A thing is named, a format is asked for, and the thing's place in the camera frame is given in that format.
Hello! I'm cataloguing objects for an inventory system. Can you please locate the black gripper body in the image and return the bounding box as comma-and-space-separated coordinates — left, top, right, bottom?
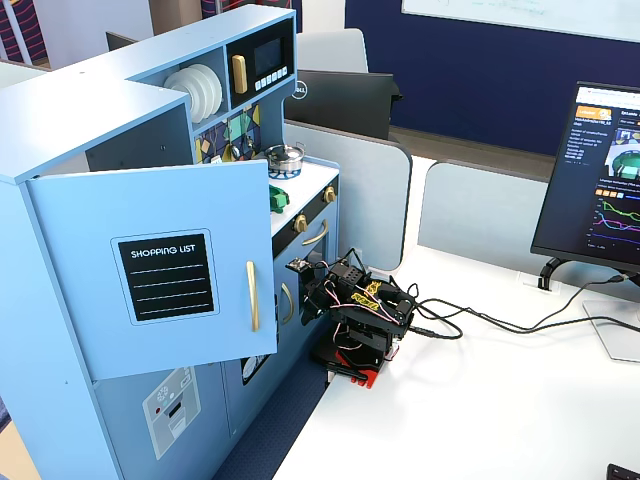
304, 258, 362, 321

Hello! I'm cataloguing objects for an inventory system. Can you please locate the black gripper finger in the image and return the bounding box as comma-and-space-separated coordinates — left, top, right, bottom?
298, 269, 317, 304
298, 298, 324, 325

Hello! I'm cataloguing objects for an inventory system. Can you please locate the green recipient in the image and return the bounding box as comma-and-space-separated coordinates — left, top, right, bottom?
269, 184, 292, 214

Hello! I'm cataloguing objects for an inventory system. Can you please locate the steel pot with lid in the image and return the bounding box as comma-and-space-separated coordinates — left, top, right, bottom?
263, 143, 307, 174

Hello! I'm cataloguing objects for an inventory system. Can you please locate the red and black table clamp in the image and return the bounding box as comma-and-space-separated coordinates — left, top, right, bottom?
310, 344, 385, 391

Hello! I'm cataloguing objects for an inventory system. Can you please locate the grey desk divider panel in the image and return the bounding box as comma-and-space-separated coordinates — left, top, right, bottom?
282, 117, 414, 271
417, 158, 557, 261

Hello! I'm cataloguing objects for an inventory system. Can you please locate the blue shopping list cabinet door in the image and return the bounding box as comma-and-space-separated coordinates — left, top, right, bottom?
25, 159, 279, 381

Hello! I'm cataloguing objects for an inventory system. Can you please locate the black dell monitor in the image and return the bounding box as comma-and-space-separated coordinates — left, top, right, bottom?
283, 68, 404, 142

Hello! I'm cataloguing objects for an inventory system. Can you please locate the white plate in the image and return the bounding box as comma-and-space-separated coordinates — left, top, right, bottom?
187, 63, 224, 120
163, 72, 194, 105
173, 67, 212, 124

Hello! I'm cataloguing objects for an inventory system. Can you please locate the grey office chair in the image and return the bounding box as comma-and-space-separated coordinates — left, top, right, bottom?
295, 27, 370, 75

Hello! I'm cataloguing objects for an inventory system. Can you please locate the blue toy kitchen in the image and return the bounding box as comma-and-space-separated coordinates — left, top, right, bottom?
0, 4, 342, 480

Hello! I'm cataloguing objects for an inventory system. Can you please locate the lit computer monitor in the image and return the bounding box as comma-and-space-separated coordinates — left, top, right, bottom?
529, 80, 640, 275

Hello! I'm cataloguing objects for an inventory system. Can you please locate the silver monitor stand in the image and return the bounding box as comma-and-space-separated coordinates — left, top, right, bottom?
582, 298, 640, 364

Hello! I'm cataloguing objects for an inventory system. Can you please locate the whiteboard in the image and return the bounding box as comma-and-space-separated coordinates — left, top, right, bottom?
400, 0, 640, 44

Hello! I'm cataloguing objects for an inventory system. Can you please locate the black keyboard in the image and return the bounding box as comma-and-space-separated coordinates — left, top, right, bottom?
605, 462, 640, 480

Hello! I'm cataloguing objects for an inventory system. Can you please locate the gold cupboard door handle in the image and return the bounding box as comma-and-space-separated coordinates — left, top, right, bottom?
279, 282, 295, 325

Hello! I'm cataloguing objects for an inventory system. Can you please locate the gold oven handle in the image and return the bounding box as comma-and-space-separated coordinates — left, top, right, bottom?
301, 219, 330, 247

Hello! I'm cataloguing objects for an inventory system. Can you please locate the black power cable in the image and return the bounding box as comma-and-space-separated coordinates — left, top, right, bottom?
394, 298, 640, 342

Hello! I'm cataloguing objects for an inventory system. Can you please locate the black usb cable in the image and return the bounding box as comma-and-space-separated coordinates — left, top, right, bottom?
407, 272, 631, 335

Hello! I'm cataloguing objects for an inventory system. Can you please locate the black cable holder bracket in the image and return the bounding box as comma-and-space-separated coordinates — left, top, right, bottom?
537, 256, 565, 291

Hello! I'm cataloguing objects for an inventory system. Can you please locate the gold microwave handle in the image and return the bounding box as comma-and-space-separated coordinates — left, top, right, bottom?
231, 54, 249, 96

